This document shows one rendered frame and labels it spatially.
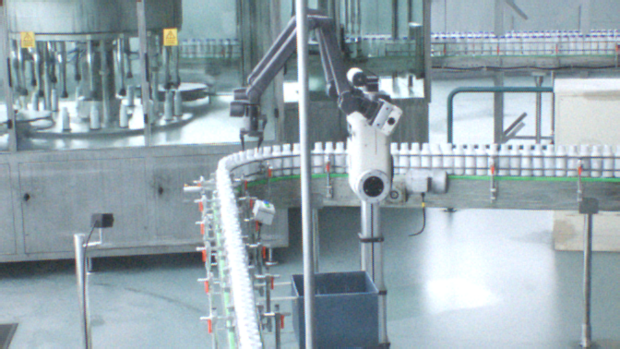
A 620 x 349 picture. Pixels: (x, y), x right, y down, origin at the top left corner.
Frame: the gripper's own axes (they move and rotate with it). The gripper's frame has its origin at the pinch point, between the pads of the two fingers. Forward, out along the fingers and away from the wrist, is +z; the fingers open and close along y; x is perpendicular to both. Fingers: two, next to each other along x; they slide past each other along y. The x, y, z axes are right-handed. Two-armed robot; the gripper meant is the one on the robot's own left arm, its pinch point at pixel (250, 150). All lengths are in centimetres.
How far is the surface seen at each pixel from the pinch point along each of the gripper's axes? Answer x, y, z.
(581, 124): 313, 252, 28
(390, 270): 284, 117, 132
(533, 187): 105, 158, 33
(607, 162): 96, 193, 17
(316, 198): 139, 46, 51
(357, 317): -71, 40, 50
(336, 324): -71, 32, 54
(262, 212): 11.5, 7.2, 29.9
